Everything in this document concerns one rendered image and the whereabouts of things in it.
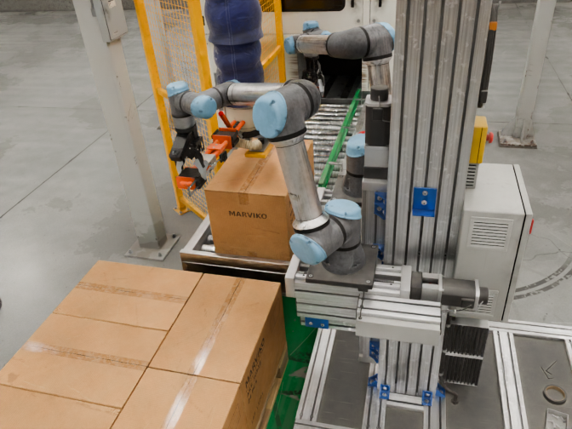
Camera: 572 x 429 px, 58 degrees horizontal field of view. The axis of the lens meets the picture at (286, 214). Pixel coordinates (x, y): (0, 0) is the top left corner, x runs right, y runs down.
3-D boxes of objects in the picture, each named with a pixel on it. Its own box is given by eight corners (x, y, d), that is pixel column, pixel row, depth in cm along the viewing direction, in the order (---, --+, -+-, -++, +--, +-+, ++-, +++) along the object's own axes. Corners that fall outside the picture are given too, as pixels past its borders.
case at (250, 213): (251, 196, 314) (243, 136, 292) (315, 201, 304) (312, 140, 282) (215, 256, 265) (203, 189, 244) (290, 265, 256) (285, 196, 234)
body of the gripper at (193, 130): (205, 151, 193) (200, 120, 186) (196, 161, 186) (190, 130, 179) (187, 149, 195) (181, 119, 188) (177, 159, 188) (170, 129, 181)
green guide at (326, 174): (357, 98, 437) (357, 88, 432) (368, 99, 434) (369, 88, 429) (318, 195, 309) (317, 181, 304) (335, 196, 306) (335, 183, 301)
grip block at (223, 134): (219, 139, 227) (217, 127, 224) (240, 140, 224) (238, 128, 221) (212, 147, 220) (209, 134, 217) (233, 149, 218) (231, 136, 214)
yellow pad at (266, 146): (266, 126, 260) (265, 117, 257) (285, 128, 258) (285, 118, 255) (244, 157, 233) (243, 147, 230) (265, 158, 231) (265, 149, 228)
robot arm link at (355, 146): (340, 166, 215) (340, 136, 207) (366, 157, 220) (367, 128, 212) (357, 178, 206) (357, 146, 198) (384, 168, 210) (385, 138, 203)
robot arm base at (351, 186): (380, 180, 222) (380, 160, 217) (376, 199, 210) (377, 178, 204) (345, 179, 225) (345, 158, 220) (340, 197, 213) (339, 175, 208)
